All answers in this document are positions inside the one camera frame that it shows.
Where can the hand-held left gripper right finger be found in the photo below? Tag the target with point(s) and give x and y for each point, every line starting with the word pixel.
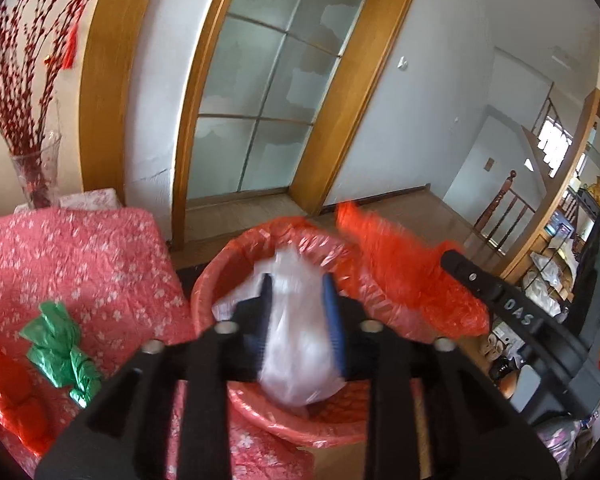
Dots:
pixel 332 320

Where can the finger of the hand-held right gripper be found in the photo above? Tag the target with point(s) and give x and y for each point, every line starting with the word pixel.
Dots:
pixel 505 300

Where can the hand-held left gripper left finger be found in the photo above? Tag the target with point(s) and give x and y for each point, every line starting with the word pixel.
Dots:
pixel 266 310

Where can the white plastic bag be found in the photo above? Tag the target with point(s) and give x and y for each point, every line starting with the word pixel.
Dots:
pixel 295 340

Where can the red plastic bag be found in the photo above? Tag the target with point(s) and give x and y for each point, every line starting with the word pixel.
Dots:
pixel 10 395
pixel 405 270

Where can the red bin liner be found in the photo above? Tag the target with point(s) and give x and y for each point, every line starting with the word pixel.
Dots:
pixel 280 412

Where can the green plastic bag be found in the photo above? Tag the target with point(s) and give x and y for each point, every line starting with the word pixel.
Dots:
pixel 55 340

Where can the white bags on shelf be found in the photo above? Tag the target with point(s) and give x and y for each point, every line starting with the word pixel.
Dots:
pixel 545 265

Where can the dark door mat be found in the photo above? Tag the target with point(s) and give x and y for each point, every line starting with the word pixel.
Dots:
pixel 192 275

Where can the wooden stair railing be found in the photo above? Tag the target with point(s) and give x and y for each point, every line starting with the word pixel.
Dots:
pixel 500 195

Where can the wooden display shelf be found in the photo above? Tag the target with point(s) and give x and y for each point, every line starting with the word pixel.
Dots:
pixel 575 170

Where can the patterned grey cloth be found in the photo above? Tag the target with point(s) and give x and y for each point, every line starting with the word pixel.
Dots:
pixel 562 442

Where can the metal stair railing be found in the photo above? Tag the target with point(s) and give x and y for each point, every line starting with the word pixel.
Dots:
pixel 547 110

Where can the pink floral tablecloth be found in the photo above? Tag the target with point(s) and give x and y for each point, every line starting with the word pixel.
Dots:
pixel 80 260

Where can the floral covered box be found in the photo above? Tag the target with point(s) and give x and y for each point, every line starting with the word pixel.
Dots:
pixel 90 199

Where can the frosted glass door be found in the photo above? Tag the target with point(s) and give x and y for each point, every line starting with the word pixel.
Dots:
pixel 260 85

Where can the glass vase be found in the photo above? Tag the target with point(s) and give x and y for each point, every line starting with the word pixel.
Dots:
pixel 35 180

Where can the crumpled red plastic bag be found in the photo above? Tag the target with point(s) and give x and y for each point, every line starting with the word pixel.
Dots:
pixel 10 395

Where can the red berry branches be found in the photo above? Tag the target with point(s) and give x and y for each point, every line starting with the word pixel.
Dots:
pixel 17 110

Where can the red knot ornament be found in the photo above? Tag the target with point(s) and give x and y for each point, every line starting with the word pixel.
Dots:
pixel 70 45

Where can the small brown wall plate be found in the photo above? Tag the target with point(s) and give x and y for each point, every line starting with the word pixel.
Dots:
pixel 489 164

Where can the wooden door frame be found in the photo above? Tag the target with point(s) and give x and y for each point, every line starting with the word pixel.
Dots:
pixel 340 110

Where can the wide wooden frame post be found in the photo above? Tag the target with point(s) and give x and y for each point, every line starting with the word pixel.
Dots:
pixel 105 110

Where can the white wall switch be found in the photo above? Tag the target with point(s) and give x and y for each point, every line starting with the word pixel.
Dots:
pixel 404 63

